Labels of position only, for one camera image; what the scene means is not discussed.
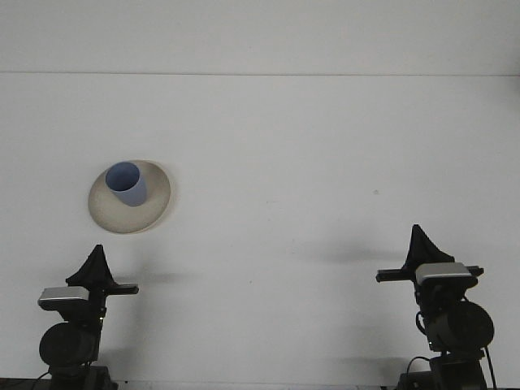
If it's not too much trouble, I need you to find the pale blue cup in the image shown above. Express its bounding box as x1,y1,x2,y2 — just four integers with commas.
105,161,147,208

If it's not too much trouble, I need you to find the pale round plate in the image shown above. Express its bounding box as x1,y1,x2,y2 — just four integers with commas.
87,159,177,236

